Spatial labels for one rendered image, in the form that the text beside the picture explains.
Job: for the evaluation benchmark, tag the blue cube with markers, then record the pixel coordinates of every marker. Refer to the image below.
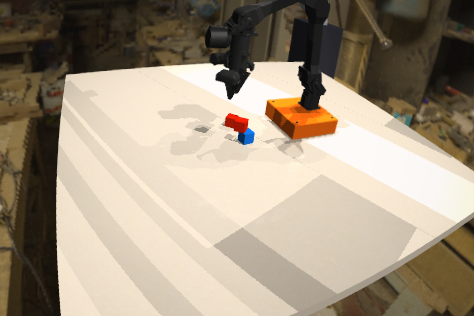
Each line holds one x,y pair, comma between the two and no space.
247,137

